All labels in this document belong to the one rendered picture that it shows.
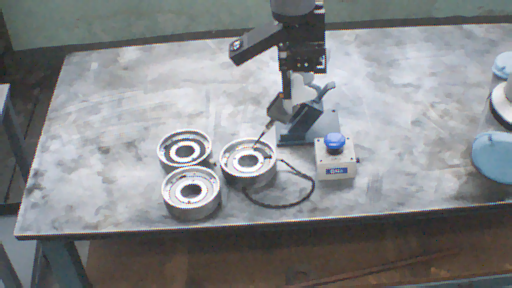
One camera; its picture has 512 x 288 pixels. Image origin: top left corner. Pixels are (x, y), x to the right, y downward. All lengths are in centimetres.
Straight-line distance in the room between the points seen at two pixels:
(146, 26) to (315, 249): 175
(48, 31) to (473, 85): 206
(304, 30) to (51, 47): 213
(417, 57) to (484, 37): 20
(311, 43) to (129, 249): 66
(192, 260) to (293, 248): 22
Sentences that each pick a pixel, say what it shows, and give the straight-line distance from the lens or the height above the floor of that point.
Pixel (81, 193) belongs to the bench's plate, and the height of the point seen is 80.
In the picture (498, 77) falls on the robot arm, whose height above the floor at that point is 101.
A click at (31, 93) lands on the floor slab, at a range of 314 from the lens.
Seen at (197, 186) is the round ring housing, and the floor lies 82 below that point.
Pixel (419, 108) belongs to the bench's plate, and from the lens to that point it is 150.
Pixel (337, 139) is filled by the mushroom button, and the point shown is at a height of 87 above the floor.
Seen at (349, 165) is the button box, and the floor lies 84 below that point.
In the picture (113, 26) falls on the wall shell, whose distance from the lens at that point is 309.
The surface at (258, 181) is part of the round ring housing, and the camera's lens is 130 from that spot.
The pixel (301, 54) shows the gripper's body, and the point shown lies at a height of 106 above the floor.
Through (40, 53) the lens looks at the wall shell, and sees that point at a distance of 323.
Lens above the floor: 173
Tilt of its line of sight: 41 degrees down
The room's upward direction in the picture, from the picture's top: 5 degrees counter-clockwise
